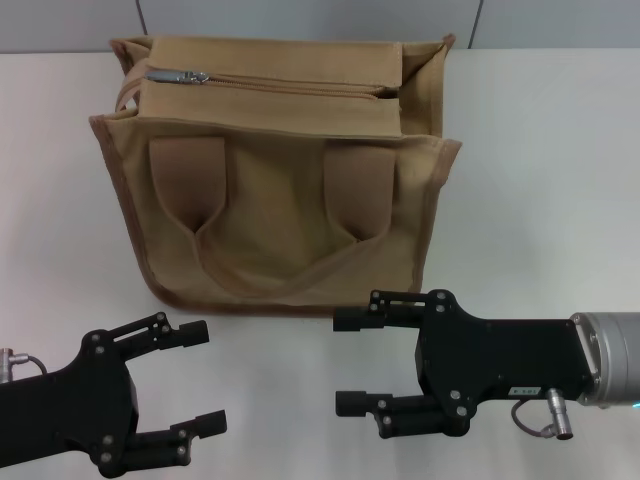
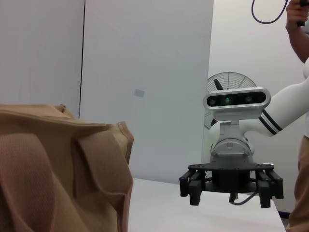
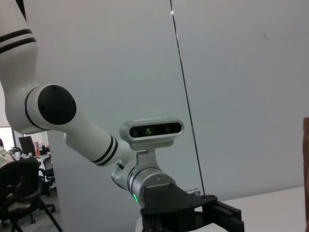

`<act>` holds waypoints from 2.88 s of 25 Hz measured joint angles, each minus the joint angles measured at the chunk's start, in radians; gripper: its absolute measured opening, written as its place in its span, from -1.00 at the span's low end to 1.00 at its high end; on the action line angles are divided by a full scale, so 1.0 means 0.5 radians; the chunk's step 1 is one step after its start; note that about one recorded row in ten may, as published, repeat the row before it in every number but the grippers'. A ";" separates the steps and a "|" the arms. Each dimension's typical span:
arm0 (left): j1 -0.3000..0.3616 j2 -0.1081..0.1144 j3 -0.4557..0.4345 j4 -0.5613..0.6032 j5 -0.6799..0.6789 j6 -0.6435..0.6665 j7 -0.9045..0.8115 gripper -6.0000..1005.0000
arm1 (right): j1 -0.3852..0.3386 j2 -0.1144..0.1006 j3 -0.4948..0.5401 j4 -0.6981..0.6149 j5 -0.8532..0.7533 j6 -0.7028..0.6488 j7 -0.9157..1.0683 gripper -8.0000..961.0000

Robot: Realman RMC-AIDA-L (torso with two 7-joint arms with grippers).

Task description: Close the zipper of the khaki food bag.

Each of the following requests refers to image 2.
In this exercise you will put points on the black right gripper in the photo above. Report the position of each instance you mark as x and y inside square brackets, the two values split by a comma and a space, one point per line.
[229, 177]

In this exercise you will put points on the black handheld controller grip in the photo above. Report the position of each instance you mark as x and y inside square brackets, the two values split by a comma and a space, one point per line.
[301, 23]

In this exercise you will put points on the khaki canvas food bag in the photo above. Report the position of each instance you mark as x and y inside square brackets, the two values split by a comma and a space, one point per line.
[48, 157]

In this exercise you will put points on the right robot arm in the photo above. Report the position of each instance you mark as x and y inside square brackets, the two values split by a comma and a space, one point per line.
[287, 106]

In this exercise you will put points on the person's bare forearm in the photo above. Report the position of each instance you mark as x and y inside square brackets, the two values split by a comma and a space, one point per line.
[299, 43]

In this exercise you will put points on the person in khaki trousers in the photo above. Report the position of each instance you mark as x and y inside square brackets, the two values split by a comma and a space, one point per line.
[301, 181]

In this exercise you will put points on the person's bare hand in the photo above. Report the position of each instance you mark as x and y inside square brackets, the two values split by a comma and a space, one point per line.
[292, 12]

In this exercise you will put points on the metal grille fan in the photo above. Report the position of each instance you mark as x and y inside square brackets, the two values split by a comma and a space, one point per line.
[218, 84]

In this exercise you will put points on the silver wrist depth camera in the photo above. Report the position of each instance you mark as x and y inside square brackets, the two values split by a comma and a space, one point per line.
[236, 99]

